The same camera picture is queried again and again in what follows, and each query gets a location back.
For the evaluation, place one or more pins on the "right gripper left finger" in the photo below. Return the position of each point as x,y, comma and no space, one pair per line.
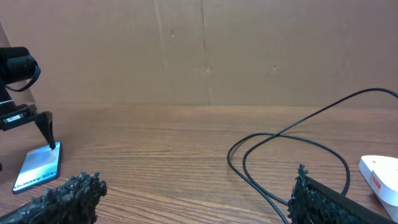
71,203

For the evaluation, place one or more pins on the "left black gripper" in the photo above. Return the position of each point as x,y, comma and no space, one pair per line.
27,114

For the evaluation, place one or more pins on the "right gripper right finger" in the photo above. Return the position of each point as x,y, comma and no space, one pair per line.
313,202

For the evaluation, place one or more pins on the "blue Galaxy smartphone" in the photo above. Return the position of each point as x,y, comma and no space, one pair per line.
40,166

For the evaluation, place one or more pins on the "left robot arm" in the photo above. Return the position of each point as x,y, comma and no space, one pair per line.
19,71

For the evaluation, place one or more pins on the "white power strip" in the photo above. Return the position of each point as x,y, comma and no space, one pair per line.
380,172

